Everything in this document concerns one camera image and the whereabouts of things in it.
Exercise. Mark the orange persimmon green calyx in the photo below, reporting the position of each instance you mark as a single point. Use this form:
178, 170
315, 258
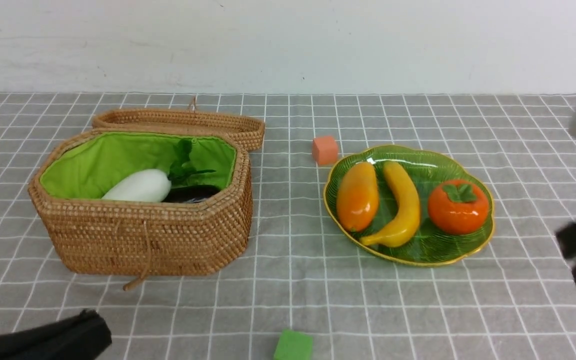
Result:
458, 207

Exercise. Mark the yellow banana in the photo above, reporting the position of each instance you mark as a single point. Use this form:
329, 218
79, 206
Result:
406, 222

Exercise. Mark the orange yellow mango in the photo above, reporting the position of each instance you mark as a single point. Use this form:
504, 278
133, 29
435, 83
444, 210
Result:
358, 199

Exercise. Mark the purple eggplant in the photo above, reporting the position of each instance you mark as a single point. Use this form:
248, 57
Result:
191, 194

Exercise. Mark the white radish green leaves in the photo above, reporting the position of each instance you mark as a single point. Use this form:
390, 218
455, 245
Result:
153, 185

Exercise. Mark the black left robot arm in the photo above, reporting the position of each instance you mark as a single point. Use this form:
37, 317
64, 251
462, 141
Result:
84, 336

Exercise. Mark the green glass leaf plate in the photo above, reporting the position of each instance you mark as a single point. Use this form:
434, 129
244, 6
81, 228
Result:
430, 246

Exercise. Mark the orange foam cube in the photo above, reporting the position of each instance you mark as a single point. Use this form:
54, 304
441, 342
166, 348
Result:
324, 150

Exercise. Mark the green foam cube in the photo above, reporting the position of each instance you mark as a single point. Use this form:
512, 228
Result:
294, 345

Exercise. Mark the woven rattan basket lid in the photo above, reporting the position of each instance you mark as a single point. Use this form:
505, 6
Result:
246, 131

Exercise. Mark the woven rattan basket green lining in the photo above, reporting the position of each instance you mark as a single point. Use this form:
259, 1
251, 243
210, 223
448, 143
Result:
106, 237

